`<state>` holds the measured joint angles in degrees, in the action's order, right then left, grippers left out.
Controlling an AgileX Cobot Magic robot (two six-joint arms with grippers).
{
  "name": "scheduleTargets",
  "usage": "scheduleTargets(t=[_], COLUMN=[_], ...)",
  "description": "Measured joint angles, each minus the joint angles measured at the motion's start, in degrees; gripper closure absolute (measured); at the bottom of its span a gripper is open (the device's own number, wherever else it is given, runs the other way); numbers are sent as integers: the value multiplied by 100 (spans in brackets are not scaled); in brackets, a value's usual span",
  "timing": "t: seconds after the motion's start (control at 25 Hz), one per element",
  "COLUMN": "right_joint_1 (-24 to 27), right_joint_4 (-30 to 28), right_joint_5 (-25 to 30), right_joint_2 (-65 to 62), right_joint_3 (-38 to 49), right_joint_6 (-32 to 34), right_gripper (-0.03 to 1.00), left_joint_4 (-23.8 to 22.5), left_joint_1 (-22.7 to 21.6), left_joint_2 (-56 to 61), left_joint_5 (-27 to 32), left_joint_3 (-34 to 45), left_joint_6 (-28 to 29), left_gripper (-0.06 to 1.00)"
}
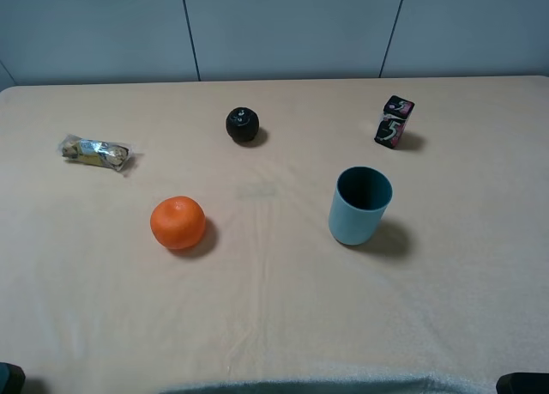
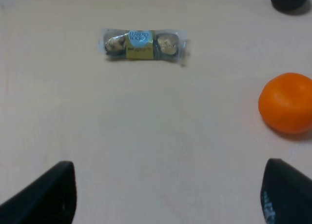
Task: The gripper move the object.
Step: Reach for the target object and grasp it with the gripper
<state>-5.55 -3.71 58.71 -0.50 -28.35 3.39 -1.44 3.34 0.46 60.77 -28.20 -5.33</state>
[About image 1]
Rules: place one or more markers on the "orange tangerine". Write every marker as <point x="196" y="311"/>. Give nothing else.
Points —
<point x="178" y="223"/>

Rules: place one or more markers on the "black gum box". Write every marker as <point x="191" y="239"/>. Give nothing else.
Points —
<point x="393" y="121"/>

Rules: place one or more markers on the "black object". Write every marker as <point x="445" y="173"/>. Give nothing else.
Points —
<point x="12" y="379"/>
<point x="523" y="383"/>

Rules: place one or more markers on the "wrapped chocolate candy pack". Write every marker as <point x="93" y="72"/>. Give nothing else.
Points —
<point x="95" y="152"/>

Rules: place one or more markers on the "light blue cup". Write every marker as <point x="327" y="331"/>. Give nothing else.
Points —
<point x="362" y="194"/>

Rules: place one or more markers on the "black object bottom right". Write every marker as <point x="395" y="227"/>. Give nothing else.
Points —
<point x="523" y="383"/>

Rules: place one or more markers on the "beige tablecloth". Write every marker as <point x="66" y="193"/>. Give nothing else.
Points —
<point x="452" y="285"/>

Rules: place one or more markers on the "black object bottom left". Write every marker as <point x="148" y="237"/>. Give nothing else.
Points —
<point x="12" y="379"/>

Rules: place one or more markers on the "black round fruit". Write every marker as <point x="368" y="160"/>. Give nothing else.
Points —
<point x="242" y="124"/>

